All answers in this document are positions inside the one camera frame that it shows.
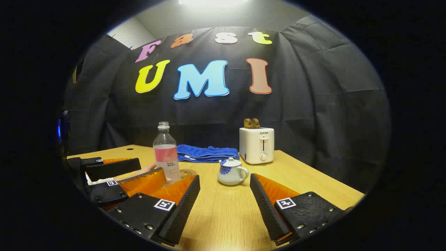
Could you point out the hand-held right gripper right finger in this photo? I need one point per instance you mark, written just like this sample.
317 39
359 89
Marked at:
266 209

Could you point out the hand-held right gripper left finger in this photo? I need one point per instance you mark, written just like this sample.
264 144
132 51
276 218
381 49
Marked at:
181 212

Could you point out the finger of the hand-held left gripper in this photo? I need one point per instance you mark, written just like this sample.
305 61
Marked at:
104 193
111 169

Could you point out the round brown coaster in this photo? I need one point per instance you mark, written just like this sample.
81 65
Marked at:
188 173

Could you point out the white blue-patterned teacup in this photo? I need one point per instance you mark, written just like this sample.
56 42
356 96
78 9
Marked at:
230 177

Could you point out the clear plastic water bottle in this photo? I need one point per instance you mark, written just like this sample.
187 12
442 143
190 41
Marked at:
166 155

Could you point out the white teacup lid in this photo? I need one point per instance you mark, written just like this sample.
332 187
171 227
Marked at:
230 162

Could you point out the folded blue towel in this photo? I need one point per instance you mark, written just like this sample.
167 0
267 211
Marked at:
207 153

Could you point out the white toaster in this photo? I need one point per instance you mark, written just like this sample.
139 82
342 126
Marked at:
256 144

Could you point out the black backdrop cloth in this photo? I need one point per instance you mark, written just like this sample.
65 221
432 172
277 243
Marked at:
313 104

